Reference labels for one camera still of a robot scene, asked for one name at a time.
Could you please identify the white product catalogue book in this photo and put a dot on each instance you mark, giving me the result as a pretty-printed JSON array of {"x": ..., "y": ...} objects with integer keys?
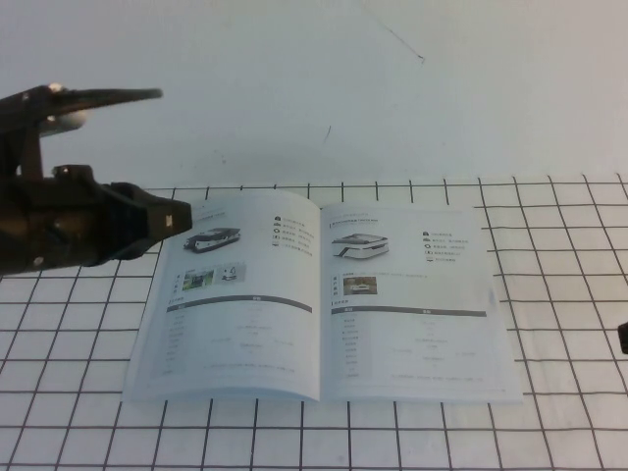
[{"x": 275, "y": 333}]

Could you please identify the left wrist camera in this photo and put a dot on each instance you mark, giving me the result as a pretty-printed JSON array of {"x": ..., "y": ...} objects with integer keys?
[{"x": 113, "y": 95}]

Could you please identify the black left camera mount bracket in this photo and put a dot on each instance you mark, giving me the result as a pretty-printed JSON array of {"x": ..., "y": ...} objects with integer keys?
[{"x": 27, "y": 127}]

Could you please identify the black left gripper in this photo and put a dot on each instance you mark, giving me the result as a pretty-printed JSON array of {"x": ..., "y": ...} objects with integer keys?
[{"x": 54, "y": 221}]

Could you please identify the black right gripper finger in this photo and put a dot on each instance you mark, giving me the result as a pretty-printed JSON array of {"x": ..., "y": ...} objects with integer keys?
[{"x": 623, "y": 337}]

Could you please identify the white black-grid tablecloth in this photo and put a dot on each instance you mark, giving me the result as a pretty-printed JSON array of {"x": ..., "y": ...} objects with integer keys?
[{"x": 73, "y": 343}]

